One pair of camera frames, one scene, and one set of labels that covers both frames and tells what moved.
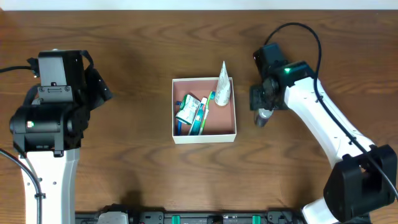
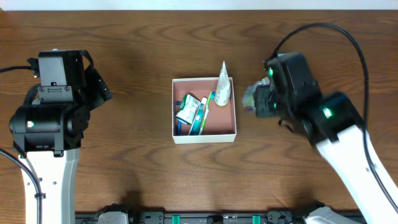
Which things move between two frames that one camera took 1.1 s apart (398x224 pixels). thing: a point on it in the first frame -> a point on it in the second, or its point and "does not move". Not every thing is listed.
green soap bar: (188, 108) does not move
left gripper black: (97, 88) does not move
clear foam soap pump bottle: (262, 118) -> (249, 98)
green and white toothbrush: (211, 96) does not move
